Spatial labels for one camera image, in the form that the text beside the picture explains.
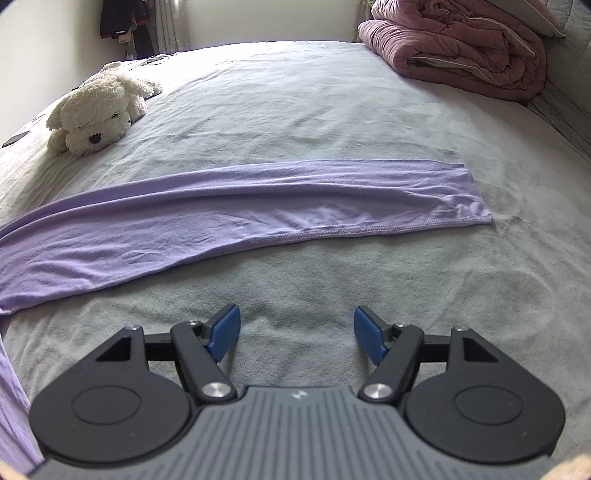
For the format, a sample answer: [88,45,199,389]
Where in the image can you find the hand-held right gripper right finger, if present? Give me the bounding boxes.
[353,305,502,405]

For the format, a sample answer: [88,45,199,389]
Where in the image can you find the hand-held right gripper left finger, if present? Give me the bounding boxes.
[95,303,242,404]

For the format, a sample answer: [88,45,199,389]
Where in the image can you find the purple pants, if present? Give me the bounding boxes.
[0,158,495,467]

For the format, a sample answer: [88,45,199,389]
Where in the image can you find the hanging dark clothes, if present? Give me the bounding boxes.
[99,0,154,61]

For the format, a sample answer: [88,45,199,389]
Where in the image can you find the white plush dog toy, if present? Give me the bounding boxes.
[46,62,163,158]

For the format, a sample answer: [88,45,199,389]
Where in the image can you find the grey quilted headboard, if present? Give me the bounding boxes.
[526,0,591,163]

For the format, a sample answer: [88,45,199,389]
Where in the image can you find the pink folded quilt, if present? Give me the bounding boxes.
[358,0,548,103]

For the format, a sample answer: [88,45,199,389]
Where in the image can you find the grey star-print curtain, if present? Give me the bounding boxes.
[154,0,191,54]

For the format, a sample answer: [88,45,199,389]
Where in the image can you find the pink and grey pillow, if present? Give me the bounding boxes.
[480,0,566,38]

